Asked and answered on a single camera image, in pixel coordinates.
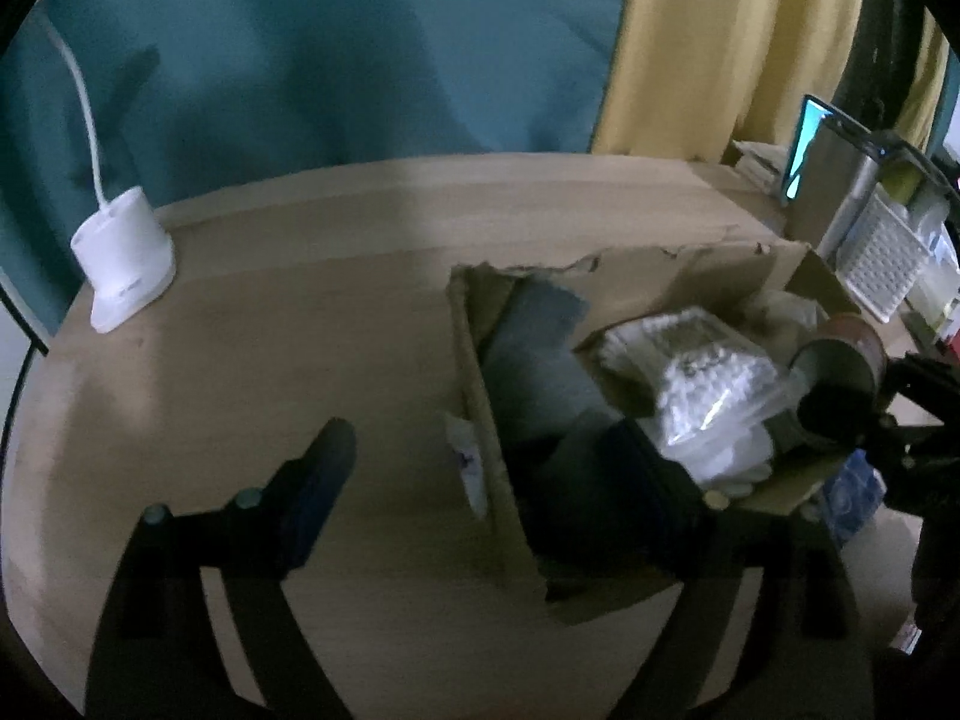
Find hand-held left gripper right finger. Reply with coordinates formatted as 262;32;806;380
600;420;875;720

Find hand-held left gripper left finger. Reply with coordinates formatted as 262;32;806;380
86;416;357;720

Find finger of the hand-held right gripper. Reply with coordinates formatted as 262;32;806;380
797;381;910;460
887;349;960;422

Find red and gold can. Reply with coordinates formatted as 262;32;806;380
787;311;890;451

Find clear cotton swab box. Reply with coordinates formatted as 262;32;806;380
574;307;807;481

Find brown cardboard box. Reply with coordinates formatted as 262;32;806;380
446;240;863;627

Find dark grey cloth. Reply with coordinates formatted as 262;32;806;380
476;274;668;563

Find blue tissue packet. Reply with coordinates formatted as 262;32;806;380
814;446;886;548

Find white socks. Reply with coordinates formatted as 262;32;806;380
697;420;777;503

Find clear plastic bags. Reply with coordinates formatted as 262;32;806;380
904;202;960;331

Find white perforated basket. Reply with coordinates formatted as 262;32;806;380
834;191;931;323

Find small white packet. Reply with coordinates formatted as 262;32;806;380
442;412;492;522

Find yellow-green bottle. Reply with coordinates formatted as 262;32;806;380
877;157;927;203

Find silver metal tumbler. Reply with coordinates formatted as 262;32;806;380
784;116;882;263

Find small white box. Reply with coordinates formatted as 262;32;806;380
724;139;792;200

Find lit phone screen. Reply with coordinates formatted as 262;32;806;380
780;94;833;205

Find white desk lamp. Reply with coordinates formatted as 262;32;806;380
37;0;177;333

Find yellow curtain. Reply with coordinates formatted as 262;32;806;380
589;0;953;166

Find teal curtain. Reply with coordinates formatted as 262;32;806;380
0;0;638;338

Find black curved frame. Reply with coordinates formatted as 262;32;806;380
836;0;931;136

